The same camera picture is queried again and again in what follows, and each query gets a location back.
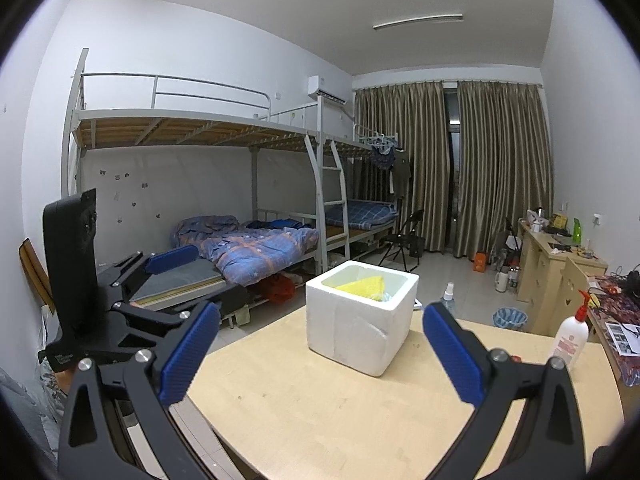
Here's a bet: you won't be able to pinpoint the wooden smiley chair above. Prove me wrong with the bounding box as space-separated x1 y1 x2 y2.
549 260 592 336

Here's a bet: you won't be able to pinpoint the white lotion pump bottle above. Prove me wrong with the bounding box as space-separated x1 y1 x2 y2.
549 289 591 370

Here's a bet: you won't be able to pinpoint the blue waste basket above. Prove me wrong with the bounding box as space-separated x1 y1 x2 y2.
491 307 528 330

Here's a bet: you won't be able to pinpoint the blue spray bottle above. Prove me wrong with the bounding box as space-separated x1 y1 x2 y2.
440 282 456 315

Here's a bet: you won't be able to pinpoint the metal bunk bed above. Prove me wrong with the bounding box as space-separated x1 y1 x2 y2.
61 64 397 310

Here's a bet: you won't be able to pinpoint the white air conditioner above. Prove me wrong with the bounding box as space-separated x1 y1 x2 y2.
307 75 348 106

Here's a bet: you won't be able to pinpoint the ceiling tube light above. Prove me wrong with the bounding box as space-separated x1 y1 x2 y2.
372 12 464 32

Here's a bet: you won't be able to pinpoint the black folding chair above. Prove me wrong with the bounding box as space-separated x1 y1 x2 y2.
378 209 425 272

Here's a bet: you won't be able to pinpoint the brown curtains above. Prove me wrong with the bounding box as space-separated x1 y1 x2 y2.
354 80 553 258

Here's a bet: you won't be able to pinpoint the yellow foam net sleeve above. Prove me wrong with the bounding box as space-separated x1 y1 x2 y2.
336 275 385 301

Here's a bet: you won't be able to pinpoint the blue plaid quilt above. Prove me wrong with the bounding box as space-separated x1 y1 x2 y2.
170 216 319 286

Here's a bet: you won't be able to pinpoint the left hand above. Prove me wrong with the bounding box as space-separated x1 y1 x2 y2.
53 368 75 394

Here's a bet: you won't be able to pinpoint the wooden desk with drawers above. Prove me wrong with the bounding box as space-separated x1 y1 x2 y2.
518 220 608 324

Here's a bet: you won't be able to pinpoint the white styrofoam box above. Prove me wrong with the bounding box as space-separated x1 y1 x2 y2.
306 260 419 377

